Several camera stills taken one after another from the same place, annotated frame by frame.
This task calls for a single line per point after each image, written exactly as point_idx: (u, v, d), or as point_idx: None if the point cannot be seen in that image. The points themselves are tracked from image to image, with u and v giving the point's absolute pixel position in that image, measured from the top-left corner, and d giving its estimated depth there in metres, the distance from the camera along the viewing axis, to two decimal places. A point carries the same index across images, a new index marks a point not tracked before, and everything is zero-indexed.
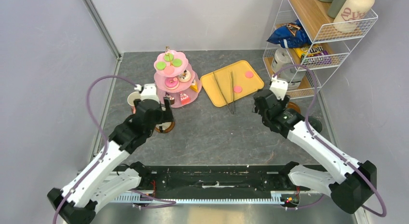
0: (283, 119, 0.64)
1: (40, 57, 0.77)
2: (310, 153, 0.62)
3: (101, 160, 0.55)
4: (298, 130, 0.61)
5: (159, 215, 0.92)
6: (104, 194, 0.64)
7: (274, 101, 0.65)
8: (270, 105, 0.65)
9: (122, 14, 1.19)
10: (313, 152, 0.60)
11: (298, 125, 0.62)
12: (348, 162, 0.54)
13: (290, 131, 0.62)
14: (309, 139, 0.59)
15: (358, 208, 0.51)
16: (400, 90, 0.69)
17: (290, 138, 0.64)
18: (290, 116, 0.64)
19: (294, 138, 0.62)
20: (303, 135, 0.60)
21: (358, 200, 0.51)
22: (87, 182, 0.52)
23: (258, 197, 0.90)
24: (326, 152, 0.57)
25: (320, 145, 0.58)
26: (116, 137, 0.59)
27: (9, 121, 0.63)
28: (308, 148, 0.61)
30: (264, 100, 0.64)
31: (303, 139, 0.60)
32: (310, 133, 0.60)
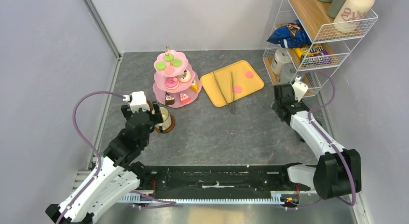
0: (291, 107, 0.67)
1: (40, 57, 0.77)
2: (306, 140, 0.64)
3: (95, 176, 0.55)
4: (300, 115, 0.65)
5: (159, 215, 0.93)
6: (100, 204, 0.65)
7: (289, 92, 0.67)
8: (283, 95, 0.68)
9: (122, 14, 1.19)
10: (306, 136, 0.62)
11: (301, 113, 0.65)
12: (333, 144, 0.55)
13: (292, 116, 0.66)
14: (305, 123, 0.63)
15: (329, 186, 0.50)
16: (400, 90, 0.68)
17: (292, 125, 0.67)
18: (297, 105, 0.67)
19: (294, 123, 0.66)
20: (301, 119, 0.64)
21: (331, 178, 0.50)
22: (83, 199, 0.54)
23: (258, 197, 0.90)
24: (316, 134, 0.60)
25: (312, 128, 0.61)
26: (111, 152, 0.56)
27: (8, 121, 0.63)
28: (304, 133, 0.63)
30: (280, 89, 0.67)
31: (299, 122, 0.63)
32: (308, 119, 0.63)
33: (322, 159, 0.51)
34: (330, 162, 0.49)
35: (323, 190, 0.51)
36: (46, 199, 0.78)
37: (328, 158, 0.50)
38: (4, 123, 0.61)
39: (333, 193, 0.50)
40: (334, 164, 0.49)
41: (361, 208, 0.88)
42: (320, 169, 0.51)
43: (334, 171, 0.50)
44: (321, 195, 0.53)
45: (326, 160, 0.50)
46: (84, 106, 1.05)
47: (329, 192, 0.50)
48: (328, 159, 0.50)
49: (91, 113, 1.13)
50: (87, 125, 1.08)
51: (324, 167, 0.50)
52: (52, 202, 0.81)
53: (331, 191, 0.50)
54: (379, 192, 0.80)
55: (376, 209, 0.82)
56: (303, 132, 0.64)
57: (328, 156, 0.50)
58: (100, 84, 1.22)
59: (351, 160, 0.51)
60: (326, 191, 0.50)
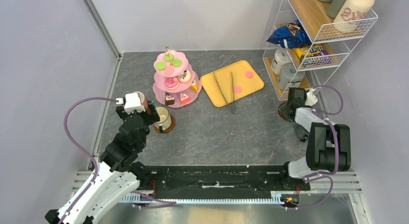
0: (298, 105, 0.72)
1: (40, 57, 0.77)
2: (306, 128, 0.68)
3: (92, 182, 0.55)
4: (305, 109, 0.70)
5: (159, 215, 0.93)
6: (100, 207, 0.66)
7: (300, 94, 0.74)
8: (295, 96, 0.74)
9: (122, 14, 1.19)
10: (306, 122, 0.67)
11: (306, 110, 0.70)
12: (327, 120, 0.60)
13: (296, 110, 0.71)
14: (306, 111, 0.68)
15: (317, 153, 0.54)
16: (400, 90, 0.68)
17: (297, 119, 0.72)
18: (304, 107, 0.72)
19: (298, 116, 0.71)
20: (304, 109, 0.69)
21: (319, 143, 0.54)
22: (81, 204, 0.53)
23: (258, 197, 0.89)
24: (314, 117, 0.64)
25: (311, 113, 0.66)
26: (107, 158, 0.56)
27: (8, 122, 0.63)
28: (306, 120, 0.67)
30: (293, 90, 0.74)
31: (301, 111, 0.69)
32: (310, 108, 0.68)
33: (313, 125, 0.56)
34: (320, 128, 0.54)
35: (311, 158, 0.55)
36: (46, 199, 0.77)
37: (318, 124, 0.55)
38: (4, 123, 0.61)
39: (320, 160, 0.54)
40: (323, 131, 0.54)
41: (361, 208, 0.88)
42: (311, 135, 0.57)
43: (323, 137, 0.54)
44: (310, 164, 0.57)
45: (316, 125, 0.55)
46: (84, 105, 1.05)
47: (316, 158, 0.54)
48: (319, 124, 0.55)
49: (91, 113, 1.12)
50: (87, 125, 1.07)
51: (314, 132, 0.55)
52: (52, 202, 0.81)
53: (318, 158, 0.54)
54: (379, 192, 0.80)
55: (376, 209, 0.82)
56: (304, 120, 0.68)
57: (320, 123, 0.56)
58: (100, 84, 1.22)
59: (341, 132, 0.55)
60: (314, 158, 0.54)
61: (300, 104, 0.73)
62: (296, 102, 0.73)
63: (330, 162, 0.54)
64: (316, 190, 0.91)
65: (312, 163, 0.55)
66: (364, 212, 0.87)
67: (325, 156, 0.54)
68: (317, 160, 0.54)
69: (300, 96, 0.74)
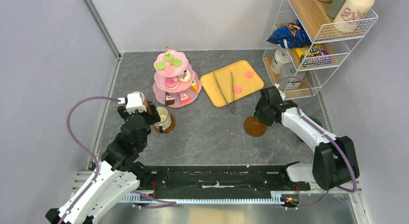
0: (279, 105, 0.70)
1: (41, 57, 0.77)
2: (298, 133, 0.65)
3: (94, 180, 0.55)
4: (290, 111, 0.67)
5: (159, 215, 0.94)
6: (100, 207, 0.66)
7: (274, 93, 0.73)
8: (270, 96, 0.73)
9: (122, 14, 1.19)
10: (299, 130, 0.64)
11: (289, 109, 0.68)
12: (325, 133, 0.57)
13: (282, 114, 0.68)
14: (296, 119, 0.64)
15: (331, 177, 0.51)
16: (400, 90, 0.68)
17: (284, 122, 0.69)
18: (285, 104, 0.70)
19: (287, 121, 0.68)
20: (291, 116, 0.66)
21: (329, 167, 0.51)
22: (82, 203, 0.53)
23: (258, 197, 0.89)
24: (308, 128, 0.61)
25: (304, 123, 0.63)
26: (109, 157, 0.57)
27: (8, 121, 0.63)
28: (297, 128, 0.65)
30: (267, 91, 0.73)
31: (290, 118, 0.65)
32: (297, 115, 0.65)
33: (318, 149, 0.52)
34: (326, 152, 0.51)
35: (324, 182, 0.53)
36: (46, 199, 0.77)
37: (323, 147, 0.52)
38: (4, 124, 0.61)
39: (334, 182, 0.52)
40: (330, 153, 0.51)
41: (361, 208, 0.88)
42: (318, 159, 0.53)
43: (332, 159, 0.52)
44: (322, 185, 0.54)
45: (322, 149, 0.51)
46: (84, 105, 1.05)
47: (330, 181, 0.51)
48: (324, 148, 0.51)
49: (91, 113, 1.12)
50: (87, 125, 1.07)
51: (322, 158, 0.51)
52: (52, 202, 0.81)
53: (332, 181, 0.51)
54: (379, 192, 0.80)
55: (375, 209, 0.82)
56: (297, 128, 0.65)
57: (323, 145, 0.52)
58: (100, 84, 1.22)
59: (346, 146, 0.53)
60: (327, 181, 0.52)
61: (279, 102, 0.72)
62: (275, 102, 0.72)
63: (344, 181, 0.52)
64: (316, 190, 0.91)
65: (330, 187, 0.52)
66: (364, 212, 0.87)
67: (337, 175, 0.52)
68: (330, 182, 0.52)
69: (276, 95, 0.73)
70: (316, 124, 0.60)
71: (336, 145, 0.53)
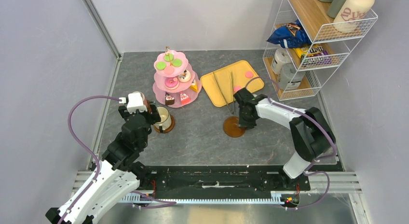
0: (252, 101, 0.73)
1: (41, 57, 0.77)
2: (274, 120, 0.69)
3: (94, 180, 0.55)
4: (262, 102, 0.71)
5: (159, 215, 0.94)
6: (100, 206, 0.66)
7: (246, 93, 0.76)
8: (243, 96, 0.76)
9: (122, 14, 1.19)
10: (272, 116, 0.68)
11: (262, 101, 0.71)
12: (295, 110, 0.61)
13: (257, 107, 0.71)
14: (268, 107, 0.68)
15: (311, 147, 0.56)
16: (400, 90, 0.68)
17: (261, 114, 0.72)
18: (257, 98, 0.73)
19: (261, 112, 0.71)
20: (264, 104, 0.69)
21: (306, 137, 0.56)
22: (82, 202, 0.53)
23: (258, 197, 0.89)
24: (280, 110, 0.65)
25: (276, 107, 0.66)
26: (109, 156, 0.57)
27: (8, 121, 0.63)
28: (271, 115, 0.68)
30: (238, 93, 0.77)
31: (263, 107, 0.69)
32: (269, 103, 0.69)
33: (292, 124, 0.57)
34: (300, 124, 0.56)
35: (307, 153, 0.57)
36: (45, 200, 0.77)
37: (296, 121, 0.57)
38: (4, 124, 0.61)
39: (314, 150, 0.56)
40: (303, 125, 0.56)
41: (361, 208, 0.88)
42: (295, 133, 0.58)
43: (306, 130, 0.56)
44: (307, 157, 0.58)
45: (295, 123, 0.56)
46: (85, 105, 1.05)
47: (311, 150, 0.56)
48: (297, 121, 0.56)
49: (91, 113, 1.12)
50: (87, 125, 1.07)
51: (297, 130, 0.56)
52: (52, 202, 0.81)
53: (313, 150, 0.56)
54: (379, 192, 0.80)
55: (375, 209, 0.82)
56: (271, 115, 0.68)
57: (296, 119, 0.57)
58: (100, 84, 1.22)
59: (316, 115, 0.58)
60: (308, 151, 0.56)
61: (252, 98, 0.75)
62: (247, 99, 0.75)
63: (322, 147, 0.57)
64: (316, 190, 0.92)
65: (313, 157, 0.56)
66: (364, 212, 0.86)
67: (317, 143, 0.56)
68: (312, 151, 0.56)
69: (247, 94, 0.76)
70: (285, 104, 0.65)
71: (306, 117, 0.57)
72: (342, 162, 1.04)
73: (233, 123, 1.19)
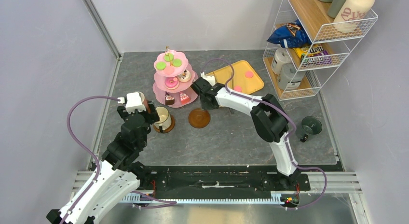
0: (211, 91, 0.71)
1: (41, 57, 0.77)
2: (234, 108, 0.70)
3: (94, 180, 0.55)
4: (220, 92, 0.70)
5: (159, 215, 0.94)
6: (101, 207, 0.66)
7: (203, 83, 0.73)
8: (200, 87, 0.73)
9: (122, 14, 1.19)
10: (232, 105, 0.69)
11: (220, 91, 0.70)
12: (254, 99, 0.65)
13: (216, 97, 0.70)
14: (228, 96, 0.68)
15: (271, 130, 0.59)
16: (400, 90, 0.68)
17: (220, 104, 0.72)
18: (215, 88, 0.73)
19: (220, 102, 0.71)
20: (223, 95, 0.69)
21: (266, 122, 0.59)
22: (83, 203, 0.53)
23: (258, 197, 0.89)
24: (239, 99, 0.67)
25: (235, 97, 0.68)
26: (109, 156, 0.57)
27: (8, 122, 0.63)
28: (231, 104, 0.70)
30: (195, 84, 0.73)
31: (223, 97, 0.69)
32: (227, 92, 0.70)
33: (253, 114, 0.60)
34: (260, 113, 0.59)
35: (268, 136, 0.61)
36: (46, 200, 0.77)
37: (256, 110, 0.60)
38: (3, 124, 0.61)
39: (274, 132, 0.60)
40: (263, 113, 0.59)
41: (361, 208, 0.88)
42: (256, 120, 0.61)
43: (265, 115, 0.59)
44: (269, 140, 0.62)
45: (255, 112, 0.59)
46: (85, 105, 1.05)
47: (271, 133, 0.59)
48: (256, 110, 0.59)
49: (91, 113, 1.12)
50: (87, 125, 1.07)
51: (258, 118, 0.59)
52: (52, 202, 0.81)
53: (272, 132, 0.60)
54: (378, 192, 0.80)
55: (375, 209, 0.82)
56: (231, 104, 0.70)
57: (256, 108, 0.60)
58: (100, 84, 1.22)
59: (271, 101, 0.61)
60: (269, 133, 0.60)
61: (210, 88, 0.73)
62: (205, 89, 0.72)
63: (280, 128, 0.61)
64: (316, 190, 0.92)
65: (274, 138, 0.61)
66: (364, 212, 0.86)
67: (275, 126, 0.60)
68: (272, 133, 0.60)
69: (205, 83, 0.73)
70: (243, 93, 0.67)
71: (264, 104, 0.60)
72: (342, 162, 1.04)
73: (196, 116, 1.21)
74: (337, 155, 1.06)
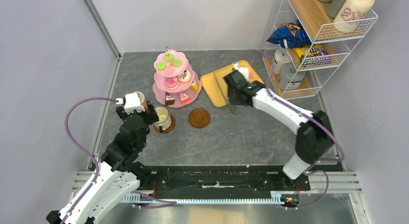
0: (249, 89, 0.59)
1: (41, 57, 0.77)
2: (274, 116, 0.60)
3: (94, 182, 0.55)
4: (261, 94, 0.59)
5: (159, 215, 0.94)
6: (101, 208, 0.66)
7: (240, 76, 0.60)
8: (236, 81, 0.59)
9: (122, 14, 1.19)
10: (271, 111, 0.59)
11: (260, 92, 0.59)
12: (302, 113, 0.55)
13: (253, 98, 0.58)
14: (270, 102, 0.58)
15: (315, 151, 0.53)
16: (400, 90, 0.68)
17: (255, 105, 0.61)
18: (253, 86, 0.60)
19: (256, 105, 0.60)
20: (264, 99, 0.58)
21: (312, 142, 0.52)
22: (82, 204, 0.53)
23: (258, 197, 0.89)
24: (283, 108, 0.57)
25: (278, 104, 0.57)
26: (108, 157, 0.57)
27: (8, 122, 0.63)
28: (270, 111, 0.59)
30: (231, 78, 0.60)
31: (264, 102, 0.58)
32: (270, 96, 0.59)
33: (300, 131, 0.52)
34: (309, 132, 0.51)
35: (308, 155, 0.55)
36: (46, 200, 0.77)
37: (304, 127, 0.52)
38: (4, 124, 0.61)
39: (317, 153, 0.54)
40: (312, 132, 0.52)
41: (361, 208, 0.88)
42: (300, 138, 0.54)
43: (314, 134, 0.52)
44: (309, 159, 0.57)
45: (304, 130, 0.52)
46: (85, 105, 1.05)
47: (313, 154, 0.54)
48: (305, 128, 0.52)
49: (91, 113, 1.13)
50: (87, 125, 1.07)
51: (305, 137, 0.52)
52: (52, 202, 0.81)
53: (315, 153, 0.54)
54: (378, 192, 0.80)
55: (375, 210, 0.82)
56: (270, 110, 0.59)
57: (305, 126, 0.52)
58: (100, 84, 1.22)
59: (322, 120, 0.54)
60: (311, 154, 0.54)
61: (247, 85, 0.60)
62: (242, 86, 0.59)
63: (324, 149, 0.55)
64: (316, 190, 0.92)
65: (314, 159, 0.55)
66: (364, 212, 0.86)
67: (320, 146, 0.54)
68: (315, 154, 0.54)
69: (243, 79, 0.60)
70: (289, 104, 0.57)
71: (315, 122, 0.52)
72: (342, 162, 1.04)
73: (196, 116, 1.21)
74: (337, 155, 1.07)
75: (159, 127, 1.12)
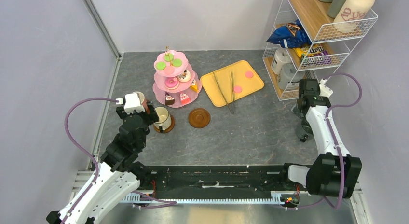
0: (311, 97, 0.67)
1: (40, 57, 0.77)
2: (314, 132, 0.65)
3: (94, 182, 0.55)
4: (317, 108, 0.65)
5: (159, 215, 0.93)
6: (101, 208, 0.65)
7: (313, 85, 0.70)
8: (307, 87, 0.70)
9: (123, 14, 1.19)
10: (315, 128, 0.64)
11: (319, 107, 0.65)
12: (338, 146, 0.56)
13: (309, 107, 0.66)
14: (320, 118, 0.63)
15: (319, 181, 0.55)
16: (400, 90, 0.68)
17: (306, 116, 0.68)
18: (319, 98, 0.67)
19: (308, 116, 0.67)
20: (317, 114, 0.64)
21: (322, 173, 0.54)
22: (83, 204, 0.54)
23: (258, 197, 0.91)
24: (326, 132, 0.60)
25: (325, 126, 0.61)
26: (108, 158, 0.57)
27: (8, 122, 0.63)
28: (315, 127, 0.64)
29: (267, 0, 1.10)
30: (304, 81, 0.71)
31: (315, 115, 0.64)
32: (324, 116, 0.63)
33: (320, 157, 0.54)
34: (327, 162, 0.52)
35: (312, 181, 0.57)
36: (45, 200, 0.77)
37: (326, 157, 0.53)
38: (4, 124, 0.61)
39: (320, 184, 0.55)
40: (330, 165, 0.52)
41: (361, 208, 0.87)
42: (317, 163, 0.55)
43: (330, 169, 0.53)
44: (310, 186, 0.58)
45: (324, 159, 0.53)
46: (85, 105, 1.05)
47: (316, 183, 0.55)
48: (327, 159, 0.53)
49: (91, 113, 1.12)
50: (87, 125, 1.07)
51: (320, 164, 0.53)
52: (52, 202, 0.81)
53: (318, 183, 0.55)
54: (378, 192, 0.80)
55: (376, 210, 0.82)
56: (315, 126, 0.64)
57: (329, 158, 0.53)
58: (100, 84, 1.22)
59: (350, 167, 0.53)
60: (314, 181, 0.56)
61: (314, 96, 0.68)
62: (308, 93, 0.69)
63: (329, 188, 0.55)
64: None
65: (313, 188, 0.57)
66: (365, 212, 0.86)
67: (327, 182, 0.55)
68: (316, 183, 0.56)
69: (313, 88, 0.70)
70: (335, 132, 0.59)
71: (341, 160, 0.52)
72: None
73: (196, 116, 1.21)
74: None
75: (159, 127, 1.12)
